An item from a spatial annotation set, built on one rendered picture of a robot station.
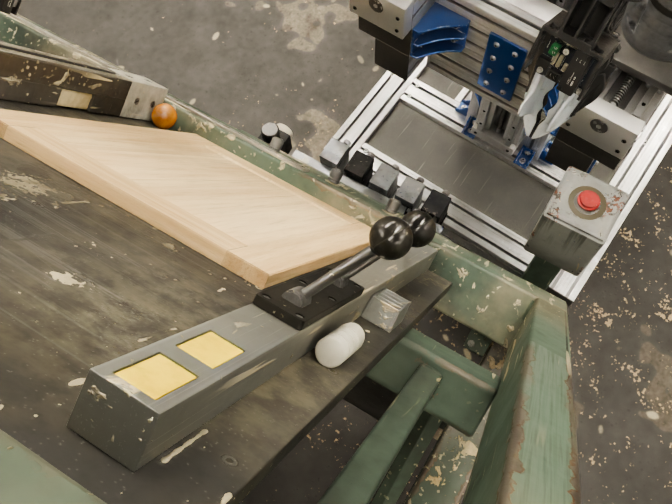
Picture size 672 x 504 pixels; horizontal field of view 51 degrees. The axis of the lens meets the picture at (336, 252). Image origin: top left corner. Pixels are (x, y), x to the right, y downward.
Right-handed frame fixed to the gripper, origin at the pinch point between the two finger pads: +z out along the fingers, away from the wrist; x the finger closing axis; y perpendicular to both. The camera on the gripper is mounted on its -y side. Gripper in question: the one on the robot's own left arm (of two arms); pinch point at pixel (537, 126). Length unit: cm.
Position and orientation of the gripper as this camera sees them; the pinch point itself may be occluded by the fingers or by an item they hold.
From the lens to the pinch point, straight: 90.6
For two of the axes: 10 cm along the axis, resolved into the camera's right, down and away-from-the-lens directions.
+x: 8.0, 5.5, -2.5
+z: -2.5, 6.8, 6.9
